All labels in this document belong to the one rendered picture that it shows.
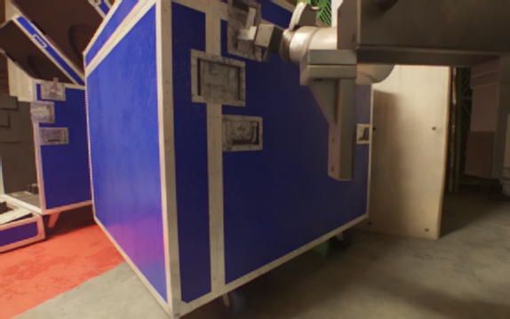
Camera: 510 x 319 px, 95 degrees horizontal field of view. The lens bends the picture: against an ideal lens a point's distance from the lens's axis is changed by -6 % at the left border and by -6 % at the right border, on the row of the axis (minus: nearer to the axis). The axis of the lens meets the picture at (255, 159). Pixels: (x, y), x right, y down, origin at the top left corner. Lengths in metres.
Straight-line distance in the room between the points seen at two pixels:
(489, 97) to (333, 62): 0.14
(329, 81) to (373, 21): 0.05
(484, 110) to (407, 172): 1.47
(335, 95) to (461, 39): 0.10
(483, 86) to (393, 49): 0.10
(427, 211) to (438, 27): 1.61
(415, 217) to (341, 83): 1.63
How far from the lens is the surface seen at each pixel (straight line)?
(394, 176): 1.74
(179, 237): 0.67
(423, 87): 1.76
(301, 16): 0.63
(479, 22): 0.27
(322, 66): 0.21
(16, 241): 1.92
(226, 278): 0.80
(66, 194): 1.95
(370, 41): 0.21
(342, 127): 0.21
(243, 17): 0.83
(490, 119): 0.29
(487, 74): 0.30
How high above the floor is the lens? 0.63
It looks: 6 degrees down
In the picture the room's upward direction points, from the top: straight up
